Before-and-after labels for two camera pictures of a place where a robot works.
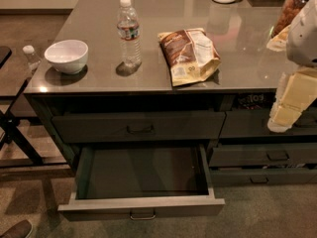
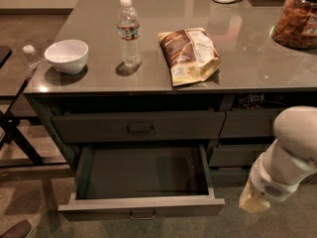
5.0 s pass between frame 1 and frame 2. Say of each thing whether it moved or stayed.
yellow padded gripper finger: moved
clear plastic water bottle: stayed
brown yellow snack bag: stayed
